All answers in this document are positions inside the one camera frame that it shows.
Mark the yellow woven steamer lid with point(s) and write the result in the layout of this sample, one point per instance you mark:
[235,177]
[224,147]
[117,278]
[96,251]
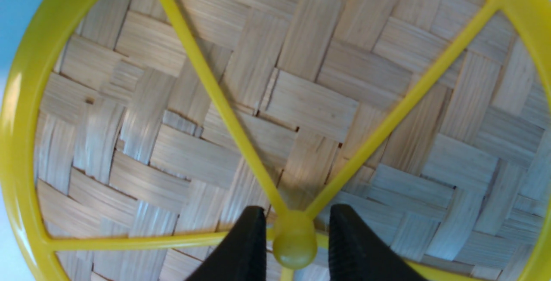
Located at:
[135,132]

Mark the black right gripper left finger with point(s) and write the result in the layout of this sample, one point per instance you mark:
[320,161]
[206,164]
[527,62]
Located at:
[242,254]

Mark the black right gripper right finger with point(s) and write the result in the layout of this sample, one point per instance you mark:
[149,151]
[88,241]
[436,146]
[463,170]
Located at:
[356,253]

